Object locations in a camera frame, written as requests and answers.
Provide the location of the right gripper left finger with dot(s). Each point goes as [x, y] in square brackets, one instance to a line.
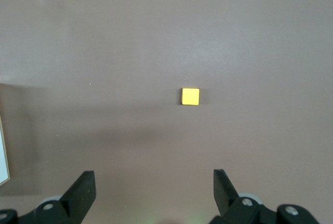
[75, 203]

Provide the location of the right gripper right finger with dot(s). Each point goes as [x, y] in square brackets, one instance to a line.
[226, 203]

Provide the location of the yellow cube block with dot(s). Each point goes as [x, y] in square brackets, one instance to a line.
[190, 96]

